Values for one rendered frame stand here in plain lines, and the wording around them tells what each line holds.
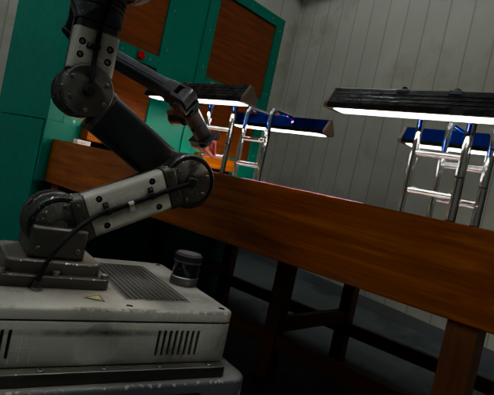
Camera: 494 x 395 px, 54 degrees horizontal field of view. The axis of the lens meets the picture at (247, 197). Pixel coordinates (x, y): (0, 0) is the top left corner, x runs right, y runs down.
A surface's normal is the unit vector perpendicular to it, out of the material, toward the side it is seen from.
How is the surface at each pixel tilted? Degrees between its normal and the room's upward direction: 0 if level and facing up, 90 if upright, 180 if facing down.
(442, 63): 90
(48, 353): 90
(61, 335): 90
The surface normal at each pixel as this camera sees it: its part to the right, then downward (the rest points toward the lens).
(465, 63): -0.82, -0.15
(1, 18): 0.53, 0.14
